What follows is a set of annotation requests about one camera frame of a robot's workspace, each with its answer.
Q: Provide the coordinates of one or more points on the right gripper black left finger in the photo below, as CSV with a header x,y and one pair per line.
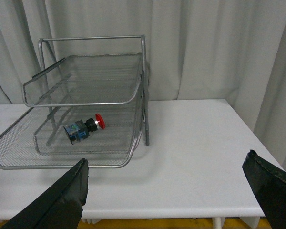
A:
x,y
60,206

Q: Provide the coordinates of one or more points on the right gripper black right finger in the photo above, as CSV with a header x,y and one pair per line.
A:
x,y
268,184

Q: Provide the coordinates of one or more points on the silver mesh tray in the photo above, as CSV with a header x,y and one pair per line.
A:
x,y
17,148
119,135
81,80

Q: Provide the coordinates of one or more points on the red emergency stop button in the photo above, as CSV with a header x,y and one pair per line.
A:
x,y
80,130

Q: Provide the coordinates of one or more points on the grey curtain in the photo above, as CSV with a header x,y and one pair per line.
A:
x,y
197,49

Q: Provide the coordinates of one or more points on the silver metal rack frame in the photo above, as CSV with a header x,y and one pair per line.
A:
x,y
145,72

